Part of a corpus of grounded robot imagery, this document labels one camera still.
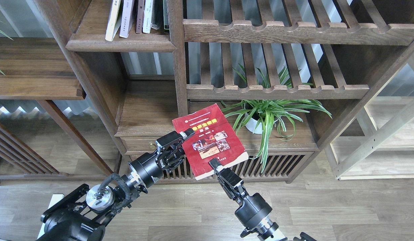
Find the white upright book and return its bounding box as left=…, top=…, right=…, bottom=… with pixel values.
left=142, top=0, right=155, bottom=34

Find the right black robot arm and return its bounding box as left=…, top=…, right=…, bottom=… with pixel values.
left=209, top=158, right=288, bottom=241

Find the dark green upright book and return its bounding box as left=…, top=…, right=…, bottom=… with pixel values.
left=163, top=0, right=170, bottom=33

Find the pale purple white book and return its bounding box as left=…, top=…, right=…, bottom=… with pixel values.
left=119, top=0, right=135, bottom=38

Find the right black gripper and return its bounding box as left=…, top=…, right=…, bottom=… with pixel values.
left=209, top=158, right=273, bottom=233

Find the red book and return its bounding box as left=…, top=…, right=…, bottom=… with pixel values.
left=172, top=104, right=249, bottom=180

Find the white base bar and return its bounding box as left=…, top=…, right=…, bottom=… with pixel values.
left=38, top=193, right=64, bottom=239

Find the white plant pot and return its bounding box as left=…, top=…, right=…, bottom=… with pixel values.
left=245, top=113, right=263, bottom=134

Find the brown upright book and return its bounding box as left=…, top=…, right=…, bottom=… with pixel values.
left=135, top=0, right=145, bottom=34

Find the dark wooden bookshelf cabinet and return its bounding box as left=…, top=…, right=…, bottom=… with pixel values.
left=34, top=0, right=414, bottom=182

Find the light wooden shelf unit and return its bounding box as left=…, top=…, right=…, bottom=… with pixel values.
left=324, top=50, right=414, bottom=181

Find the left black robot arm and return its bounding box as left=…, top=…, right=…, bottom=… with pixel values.
left=39, top=128, right=194, bottom=241

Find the yellow green book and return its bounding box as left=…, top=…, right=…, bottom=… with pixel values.
left=105, top=0, right=122, bottom=41

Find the dark wooden side table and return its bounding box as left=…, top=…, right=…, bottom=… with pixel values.
left=0, top=37, right=113, bottom=179

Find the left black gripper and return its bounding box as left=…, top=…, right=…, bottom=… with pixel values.
left=128, top=128, right=195, bottom=188

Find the dark wooden slatted rack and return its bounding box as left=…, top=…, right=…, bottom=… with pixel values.
left=0, top=123, right=82, bottom=180

